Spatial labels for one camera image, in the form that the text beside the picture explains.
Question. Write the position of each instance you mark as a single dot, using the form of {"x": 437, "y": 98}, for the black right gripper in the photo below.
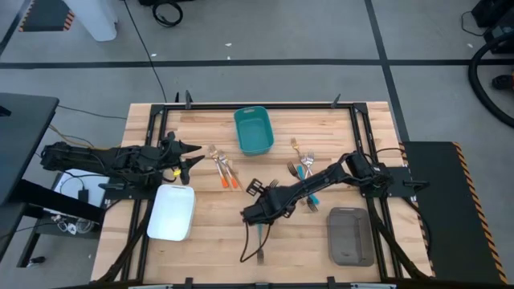
{"x": 269, "y": 204}

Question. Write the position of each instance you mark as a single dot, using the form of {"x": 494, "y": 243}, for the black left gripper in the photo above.
{"x": 168, "y": 158}

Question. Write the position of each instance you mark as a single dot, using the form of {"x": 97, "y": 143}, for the gold fork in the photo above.
{"x": 240, "y": 185}
{"x": 294, "y": 143}

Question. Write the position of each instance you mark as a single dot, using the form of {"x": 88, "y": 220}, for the forks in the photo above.
{"x": 292, "y": 168}

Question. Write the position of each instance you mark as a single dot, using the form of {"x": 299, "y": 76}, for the white plastic bin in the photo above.
{"x": 170, "y": 212}

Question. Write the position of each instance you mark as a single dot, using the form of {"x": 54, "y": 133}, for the teal plastic bin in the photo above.
{"x": 254, "y": 132}

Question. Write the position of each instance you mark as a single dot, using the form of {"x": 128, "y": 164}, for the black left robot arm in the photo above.
{"x": 100, "y": 158}

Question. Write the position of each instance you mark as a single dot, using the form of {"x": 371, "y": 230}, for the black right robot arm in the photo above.
{"x": 321, "y": 178}

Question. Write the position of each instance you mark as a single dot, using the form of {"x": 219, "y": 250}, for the black table clamp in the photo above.
{"x": 188, "y": 283}
{"x": 188, "y": 100}
{"x": 177, "y": 97}
{"x": 335, "y": 102}
{"x": 331, "y": 282}

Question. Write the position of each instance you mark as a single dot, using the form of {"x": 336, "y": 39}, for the grey translucent plastic bin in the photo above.
{"x": 350, "y": 237}

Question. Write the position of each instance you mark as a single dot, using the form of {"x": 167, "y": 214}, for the small black power adapter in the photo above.
{"x": 83, "y": 195}

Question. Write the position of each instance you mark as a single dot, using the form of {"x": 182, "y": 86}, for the white flat box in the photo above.
{"x": 68, "y": 186}

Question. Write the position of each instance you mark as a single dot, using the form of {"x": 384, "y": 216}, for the black desk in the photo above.
{"x": 24, "y": 136}

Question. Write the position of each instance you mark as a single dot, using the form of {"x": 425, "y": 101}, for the white pillar base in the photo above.
{"x": 94, "y": 20}

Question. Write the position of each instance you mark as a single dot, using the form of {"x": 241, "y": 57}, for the black mat with striped edge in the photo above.
{"x": 449, "y": 225}
{"x": 46, "y": 16}

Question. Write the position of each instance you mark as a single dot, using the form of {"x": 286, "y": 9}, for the black rounded floor object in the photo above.
{"x": 502, "y": 82}

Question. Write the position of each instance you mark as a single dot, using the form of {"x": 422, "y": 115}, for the black device box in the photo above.
{"x": 502, "y": 38}

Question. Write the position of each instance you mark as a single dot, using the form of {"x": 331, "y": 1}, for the black equipment case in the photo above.
{"x": 494, "y": 10}

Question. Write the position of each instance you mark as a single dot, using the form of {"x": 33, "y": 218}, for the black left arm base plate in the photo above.
{"x": 116, "y": 192}

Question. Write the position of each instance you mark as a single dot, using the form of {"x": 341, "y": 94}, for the black aluminium table frame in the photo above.
{"x": 281, "y": 106}

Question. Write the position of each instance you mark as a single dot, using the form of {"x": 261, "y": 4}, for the grey metal bracket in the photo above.
{"x": 150, "y": 286}
{"x": 373, "y": 286}

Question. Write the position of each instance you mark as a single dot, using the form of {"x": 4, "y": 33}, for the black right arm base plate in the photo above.
{"x": 401, "y": 178}

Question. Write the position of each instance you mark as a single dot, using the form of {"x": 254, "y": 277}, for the black desk leg frame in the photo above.
{"x": 48, "y": 198}

